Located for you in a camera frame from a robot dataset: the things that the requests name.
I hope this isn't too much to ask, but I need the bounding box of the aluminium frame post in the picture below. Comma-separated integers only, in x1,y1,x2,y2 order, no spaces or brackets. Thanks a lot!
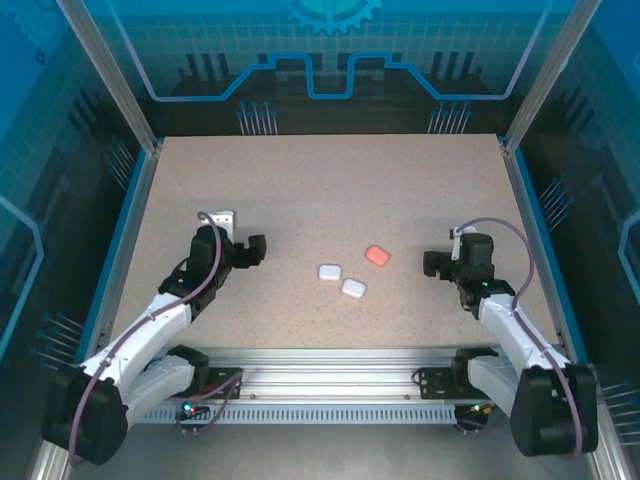
54,0,164,156
502,0,589,156

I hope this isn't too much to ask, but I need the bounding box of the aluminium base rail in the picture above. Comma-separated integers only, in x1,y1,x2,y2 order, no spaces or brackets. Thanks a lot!
149,345,544,405

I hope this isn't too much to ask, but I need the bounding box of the blue aluminium table side rail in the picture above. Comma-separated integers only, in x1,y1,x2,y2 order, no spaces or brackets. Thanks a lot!
92,139,164,351
497,134,579,356

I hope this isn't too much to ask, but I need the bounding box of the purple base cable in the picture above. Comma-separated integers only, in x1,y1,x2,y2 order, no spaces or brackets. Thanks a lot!
452,394,514,437
164,372,245,437

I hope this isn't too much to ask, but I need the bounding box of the slotted grey cable duct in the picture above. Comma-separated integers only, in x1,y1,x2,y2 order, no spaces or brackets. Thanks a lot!
142,403,506,426

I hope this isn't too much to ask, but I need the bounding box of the pink earbud charging case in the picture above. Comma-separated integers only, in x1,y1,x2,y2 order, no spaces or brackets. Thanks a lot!
364,244,392,267

